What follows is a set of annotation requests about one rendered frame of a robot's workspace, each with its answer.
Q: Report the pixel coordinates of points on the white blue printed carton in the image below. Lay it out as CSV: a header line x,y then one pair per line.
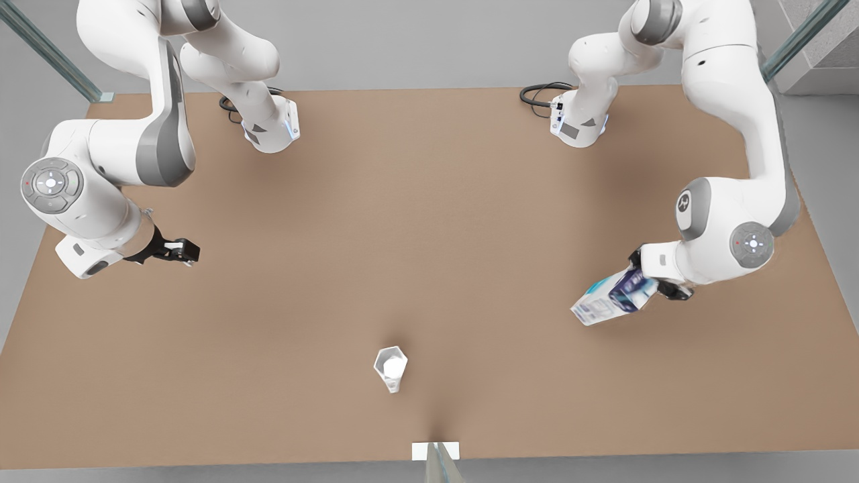
x,y
614,298

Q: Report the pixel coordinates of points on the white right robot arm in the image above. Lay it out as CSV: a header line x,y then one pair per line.
x,y
100,154

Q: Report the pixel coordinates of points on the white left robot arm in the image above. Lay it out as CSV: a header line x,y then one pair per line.
x,y
731,107

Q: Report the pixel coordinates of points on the small white cup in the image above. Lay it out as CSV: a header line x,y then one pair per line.
x,y
391,367

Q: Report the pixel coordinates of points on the grey concrete block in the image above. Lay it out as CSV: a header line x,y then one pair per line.
x,y
829,47

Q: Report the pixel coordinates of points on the silver frame post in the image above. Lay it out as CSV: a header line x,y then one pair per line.
x,y
47,50
439,463
802,37

